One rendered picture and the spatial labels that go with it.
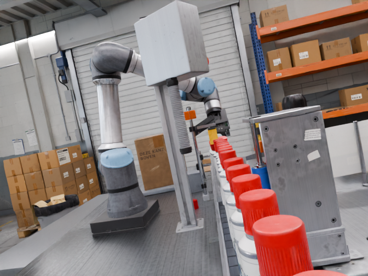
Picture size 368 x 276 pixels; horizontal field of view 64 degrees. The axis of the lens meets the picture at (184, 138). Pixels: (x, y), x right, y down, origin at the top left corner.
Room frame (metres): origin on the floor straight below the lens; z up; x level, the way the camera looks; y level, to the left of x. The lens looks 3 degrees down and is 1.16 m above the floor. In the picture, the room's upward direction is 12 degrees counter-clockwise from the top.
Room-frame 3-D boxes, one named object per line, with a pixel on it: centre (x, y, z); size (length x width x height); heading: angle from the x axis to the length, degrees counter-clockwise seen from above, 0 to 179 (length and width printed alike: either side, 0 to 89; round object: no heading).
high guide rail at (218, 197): (1.27, -0.10, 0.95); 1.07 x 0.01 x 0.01; 175
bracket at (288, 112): (0.54, -0.17, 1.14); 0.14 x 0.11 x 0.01; 175
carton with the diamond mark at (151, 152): (1.69, 0.15, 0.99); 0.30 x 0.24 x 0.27; 7
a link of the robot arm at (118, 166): (1.10, 0.26, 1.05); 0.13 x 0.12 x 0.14; 21
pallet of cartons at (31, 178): (4.71, 2.12, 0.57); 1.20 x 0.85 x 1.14; 171
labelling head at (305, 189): (0.55, -0.17, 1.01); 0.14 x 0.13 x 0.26; 175
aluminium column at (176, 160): (0.94, 0.04, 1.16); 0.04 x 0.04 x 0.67; 85
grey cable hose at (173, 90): (0.82, 0.00, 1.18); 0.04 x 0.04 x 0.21
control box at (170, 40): (0.87, -0.02, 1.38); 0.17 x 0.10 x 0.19; 50
